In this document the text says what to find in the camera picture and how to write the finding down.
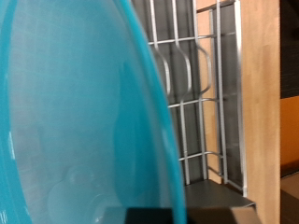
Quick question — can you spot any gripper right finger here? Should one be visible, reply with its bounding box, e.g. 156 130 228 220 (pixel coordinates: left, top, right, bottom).
186 205 262 224

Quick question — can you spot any metal wire dish rack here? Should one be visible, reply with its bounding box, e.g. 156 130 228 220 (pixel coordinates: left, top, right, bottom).
146 0 249 199

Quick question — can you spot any blue round plate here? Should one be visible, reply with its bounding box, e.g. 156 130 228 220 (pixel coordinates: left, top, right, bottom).
0 0 188 224

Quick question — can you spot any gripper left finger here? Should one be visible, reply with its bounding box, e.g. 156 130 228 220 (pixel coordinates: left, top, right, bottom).
125 206 175 224

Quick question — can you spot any grey plastic drain tray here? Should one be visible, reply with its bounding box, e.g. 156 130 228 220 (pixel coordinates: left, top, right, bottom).
130 0 257 209

